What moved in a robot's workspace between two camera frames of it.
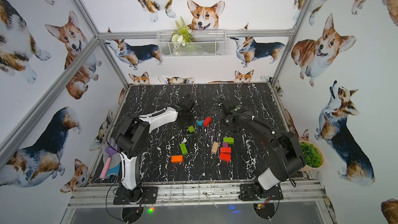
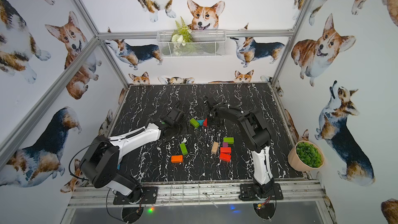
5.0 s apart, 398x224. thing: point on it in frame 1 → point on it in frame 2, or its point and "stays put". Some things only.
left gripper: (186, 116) → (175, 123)
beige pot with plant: (314, 157) stays put
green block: (183, 149) stays put
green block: (229, 140) stays put
